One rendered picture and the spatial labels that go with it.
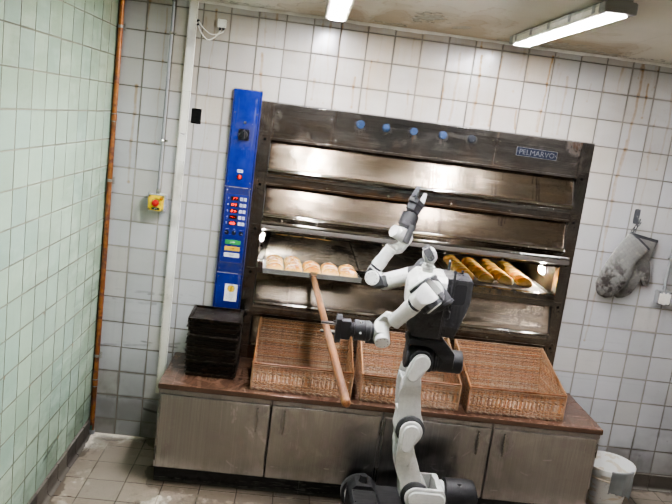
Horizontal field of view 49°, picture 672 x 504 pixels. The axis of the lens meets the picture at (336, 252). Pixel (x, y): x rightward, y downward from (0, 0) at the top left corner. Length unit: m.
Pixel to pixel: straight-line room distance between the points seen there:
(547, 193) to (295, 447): 2.05
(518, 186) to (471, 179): 0.28
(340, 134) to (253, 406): 1.60
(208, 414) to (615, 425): 2.54
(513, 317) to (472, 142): 1.09
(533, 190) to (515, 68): 0.71
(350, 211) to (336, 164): 0.29
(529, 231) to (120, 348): 2.53
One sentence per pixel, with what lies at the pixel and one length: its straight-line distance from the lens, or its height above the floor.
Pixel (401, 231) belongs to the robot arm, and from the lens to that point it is 3.74.
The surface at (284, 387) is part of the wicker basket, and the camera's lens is 4.04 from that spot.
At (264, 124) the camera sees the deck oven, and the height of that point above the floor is 1.97.
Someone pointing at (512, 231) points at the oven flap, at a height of 1.54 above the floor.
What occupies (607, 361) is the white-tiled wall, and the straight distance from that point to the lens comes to 4.87.
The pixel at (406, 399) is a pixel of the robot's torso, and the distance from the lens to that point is 3.64.
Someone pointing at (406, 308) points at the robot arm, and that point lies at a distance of 3.02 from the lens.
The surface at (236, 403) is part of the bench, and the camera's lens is 4.03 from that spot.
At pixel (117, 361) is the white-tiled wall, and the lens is 4.64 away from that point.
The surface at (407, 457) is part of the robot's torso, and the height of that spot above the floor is 0.49.
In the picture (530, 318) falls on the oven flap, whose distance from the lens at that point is 4.63.
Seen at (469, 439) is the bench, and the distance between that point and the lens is 4.19.
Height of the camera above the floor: 2.07
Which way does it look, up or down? 10 degrees down
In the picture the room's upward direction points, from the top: 7 degrees clockwise
